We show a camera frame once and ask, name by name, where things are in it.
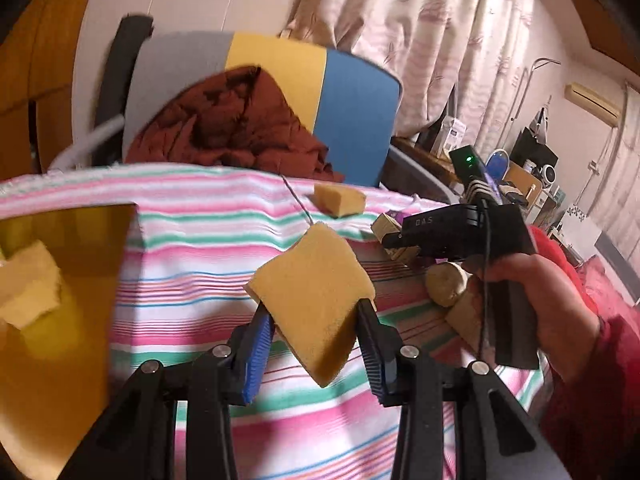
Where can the pale yellow sponge chunk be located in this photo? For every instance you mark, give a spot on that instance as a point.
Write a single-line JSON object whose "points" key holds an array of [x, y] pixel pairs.
{"points": [[30, 285]]}

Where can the beige sponge block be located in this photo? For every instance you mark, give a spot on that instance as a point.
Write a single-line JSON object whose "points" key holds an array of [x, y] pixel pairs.
{"points": [[465, 317]]}

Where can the striped tablecloth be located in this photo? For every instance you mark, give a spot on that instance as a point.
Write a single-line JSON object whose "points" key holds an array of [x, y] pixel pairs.
{"points": [[200, 250]]}

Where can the wooden wardrobe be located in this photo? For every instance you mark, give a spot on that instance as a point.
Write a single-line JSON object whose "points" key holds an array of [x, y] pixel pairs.
{"points": [[35, 60]]}

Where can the white carton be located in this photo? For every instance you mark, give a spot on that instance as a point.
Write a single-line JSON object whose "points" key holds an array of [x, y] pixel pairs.
{"points": [[450, 135]]}

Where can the grey chair armrest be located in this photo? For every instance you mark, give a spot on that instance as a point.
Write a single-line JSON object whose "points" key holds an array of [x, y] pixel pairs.
{"points": [[90, 142]]}

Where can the person's right forearm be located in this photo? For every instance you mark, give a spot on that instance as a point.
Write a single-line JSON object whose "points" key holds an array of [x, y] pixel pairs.
{"points": [[600, 410]]}

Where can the round beige sponge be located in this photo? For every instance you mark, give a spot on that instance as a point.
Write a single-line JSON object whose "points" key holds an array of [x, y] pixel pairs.
{"points": [[445, 282]]}

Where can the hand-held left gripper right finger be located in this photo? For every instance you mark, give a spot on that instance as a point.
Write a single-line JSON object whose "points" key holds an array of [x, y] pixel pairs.
{"points": [[376, 360]]}

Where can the brown cardboard box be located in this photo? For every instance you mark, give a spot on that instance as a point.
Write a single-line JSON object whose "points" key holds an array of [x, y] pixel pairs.
{"points": [[525, 182]]}

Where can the gold container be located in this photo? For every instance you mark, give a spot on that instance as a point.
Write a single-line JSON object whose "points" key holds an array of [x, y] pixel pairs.
{"points": [[85, 310]]}

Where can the small yellow sponge cube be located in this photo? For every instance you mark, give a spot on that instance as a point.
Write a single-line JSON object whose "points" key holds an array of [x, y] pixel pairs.
{"points": [[339, 200]]}

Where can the person's right hand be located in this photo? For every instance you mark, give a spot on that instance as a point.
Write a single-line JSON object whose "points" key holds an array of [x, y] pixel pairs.
{"points": [[560, 310]]}

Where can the wall air conditioner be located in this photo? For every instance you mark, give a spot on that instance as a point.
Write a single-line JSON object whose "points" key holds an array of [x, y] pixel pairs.
{"points": [[592, 102]]}

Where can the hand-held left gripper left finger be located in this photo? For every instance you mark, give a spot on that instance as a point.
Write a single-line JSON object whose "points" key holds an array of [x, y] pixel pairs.
{"points": [[255, 357]]}

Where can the grey yellow blue chair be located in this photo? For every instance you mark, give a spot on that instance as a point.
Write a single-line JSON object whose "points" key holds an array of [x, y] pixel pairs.
{"points": [[350, 110]]}

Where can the patterned beige curtain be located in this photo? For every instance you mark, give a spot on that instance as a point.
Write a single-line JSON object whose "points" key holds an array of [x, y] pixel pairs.
{"points": [[425, 35]]}

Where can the yellow sponge slice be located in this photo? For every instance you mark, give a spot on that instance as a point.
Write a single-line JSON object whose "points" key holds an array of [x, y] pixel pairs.
{"points": [[310, 290]]}

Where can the metal clothes rack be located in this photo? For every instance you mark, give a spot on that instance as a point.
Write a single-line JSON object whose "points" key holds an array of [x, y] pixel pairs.
{"points": [[537, 67]]}

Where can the small cardboard box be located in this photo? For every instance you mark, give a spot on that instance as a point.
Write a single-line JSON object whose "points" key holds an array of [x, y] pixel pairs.
{"points": [[385, 225]]}

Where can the pink bedding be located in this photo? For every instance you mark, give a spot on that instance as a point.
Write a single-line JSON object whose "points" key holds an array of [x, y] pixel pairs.
{"points": [[612, 280]]}

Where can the brown quilted jacket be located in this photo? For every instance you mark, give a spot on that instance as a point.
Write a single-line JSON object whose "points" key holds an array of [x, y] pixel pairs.
{"points": [[235, 120]]}

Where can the white storage box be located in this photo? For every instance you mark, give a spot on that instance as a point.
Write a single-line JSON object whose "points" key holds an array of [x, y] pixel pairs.
{"points": [[580, 230]]}

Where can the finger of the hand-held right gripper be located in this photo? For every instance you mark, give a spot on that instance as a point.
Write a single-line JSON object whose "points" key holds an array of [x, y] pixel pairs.
{"points": [[435, 232]]}

